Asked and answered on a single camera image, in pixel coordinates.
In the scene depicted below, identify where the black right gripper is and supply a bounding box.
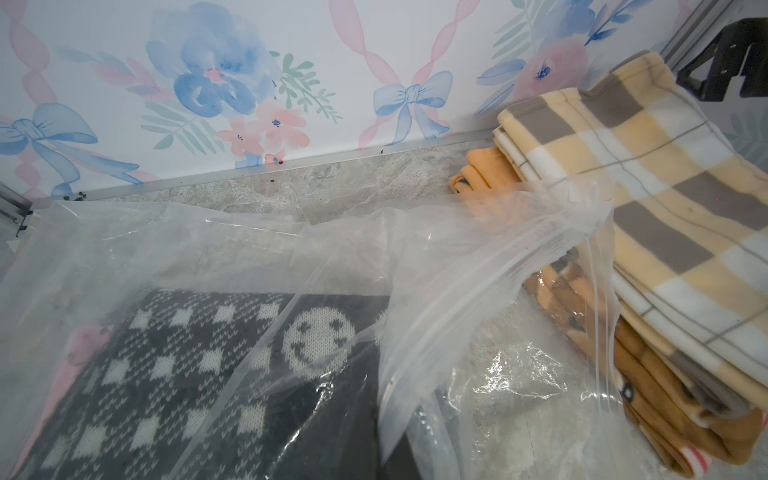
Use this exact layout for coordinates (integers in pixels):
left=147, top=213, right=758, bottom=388
left=677, top=17, right=767, bottom=101

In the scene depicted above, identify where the yellow grey checked blanket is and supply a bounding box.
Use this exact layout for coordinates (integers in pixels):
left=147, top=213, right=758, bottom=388
left=495, top=52, right=767, bottom=408

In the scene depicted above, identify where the orange cartoon print blanket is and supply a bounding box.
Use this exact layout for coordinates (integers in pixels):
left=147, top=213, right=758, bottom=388
left=448, top=145, right=768, bottom=479

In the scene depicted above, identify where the clear plastic vacuum bag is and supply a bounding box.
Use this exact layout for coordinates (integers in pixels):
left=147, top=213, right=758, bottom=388
left=1, top=177, right=628, bottom=479

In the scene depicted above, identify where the black white knit blanket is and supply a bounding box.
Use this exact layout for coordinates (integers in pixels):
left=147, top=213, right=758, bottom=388
left=13, top=290, right=419, bottom=479

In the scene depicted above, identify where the pink fleece blanket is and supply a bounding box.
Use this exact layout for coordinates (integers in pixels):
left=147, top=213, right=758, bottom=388
left=12, top=326, right=113, bottom=475

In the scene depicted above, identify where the right rear aluminium corner post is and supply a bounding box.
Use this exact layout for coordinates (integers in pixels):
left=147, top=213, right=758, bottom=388
left=660, top=0, right=743, bottom=72

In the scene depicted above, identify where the aluminium corner post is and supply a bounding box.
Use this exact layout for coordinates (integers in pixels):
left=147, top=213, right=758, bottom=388
left=660, top=0, right=743, bottom=72
left=0, top=184, right=33, bottom=237

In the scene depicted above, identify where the left rear aluminium corner post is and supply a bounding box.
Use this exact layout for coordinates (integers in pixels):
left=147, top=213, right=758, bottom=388
left=0, top=184, right=33, bottom=237

